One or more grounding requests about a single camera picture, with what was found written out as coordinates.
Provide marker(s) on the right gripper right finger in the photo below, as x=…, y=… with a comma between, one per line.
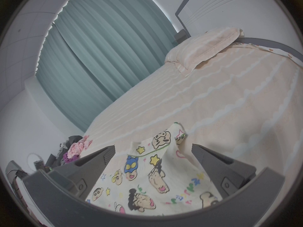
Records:
x=213, y=164

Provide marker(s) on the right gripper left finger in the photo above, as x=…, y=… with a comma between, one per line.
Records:
x=94, y=164

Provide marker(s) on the white printed garment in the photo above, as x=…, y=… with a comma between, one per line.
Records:
x=146, y=171

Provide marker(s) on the pile of clothes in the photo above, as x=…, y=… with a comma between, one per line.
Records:
x=75, y=149

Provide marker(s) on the bed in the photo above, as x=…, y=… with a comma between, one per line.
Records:
x=213, y=98

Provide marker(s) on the blue-green curtain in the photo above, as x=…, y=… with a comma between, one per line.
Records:
x=71, y=89
x=113, y=32

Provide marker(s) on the pale pink striped pillow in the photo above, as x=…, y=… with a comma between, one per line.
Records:
x=201, y=46

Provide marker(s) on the grey bedside table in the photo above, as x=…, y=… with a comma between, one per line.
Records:
x=181, y=35

